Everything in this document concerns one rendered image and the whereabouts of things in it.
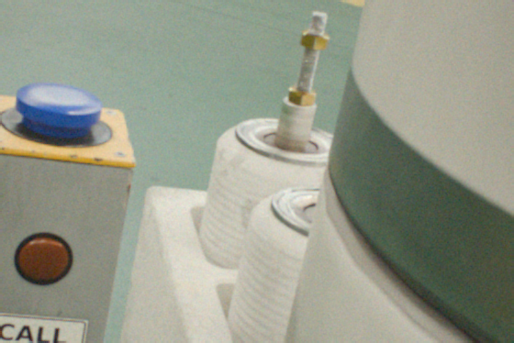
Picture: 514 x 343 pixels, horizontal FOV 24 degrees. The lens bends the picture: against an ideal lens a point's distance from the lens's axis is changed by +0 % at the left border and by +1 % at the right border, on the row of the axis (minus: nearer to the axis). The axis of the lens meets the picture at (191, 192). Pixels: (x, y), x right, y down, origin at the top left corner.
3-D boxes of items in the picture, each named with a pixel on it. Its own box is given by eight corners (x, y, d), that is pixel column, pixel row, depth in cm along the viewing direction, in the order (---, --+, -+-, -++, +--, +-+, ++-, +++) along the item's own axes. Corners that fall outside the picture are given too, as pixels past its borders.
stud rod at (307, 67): (305, 125, 79) (330, 15, 77) (297, 127, 79) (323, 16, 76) (292, 120, 80) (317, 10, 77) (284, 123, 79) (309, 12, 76)
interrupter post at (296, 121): (313, 150, 80) (324, 104, 79) (296, 158, 78) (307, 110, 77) (283, 138, 81) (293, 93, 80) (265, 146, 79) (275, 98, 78)
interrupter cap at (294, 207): (282, 185, 73) (284, 174, 73) (405, 217, 72) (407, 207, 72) (256, 228, 66) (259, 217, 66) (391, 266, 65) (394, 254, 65)
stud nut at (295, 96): (318, 104, 79) (321, 92, 79) (307, 108, 77) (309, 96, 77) (293, 94, 80) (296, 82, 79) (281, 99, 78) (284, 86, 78)
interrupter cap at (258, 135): (364, 155, 81) (367, 146, 81) (312, 180, 75) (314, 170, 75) (269, 119, 85) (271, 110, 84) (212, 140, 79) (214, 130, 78)
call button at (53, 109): (99, 156, 55) (106, 115, 54) (12, 146, 54) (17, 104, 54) (94, 126, 59) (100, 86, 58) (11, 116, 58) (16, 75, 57)
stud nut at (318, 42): (331, 49, 77) (335, 36, 77) (319, 51, 76) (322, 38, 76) (306, 39, 78) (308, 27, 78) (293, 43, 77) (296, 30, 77)
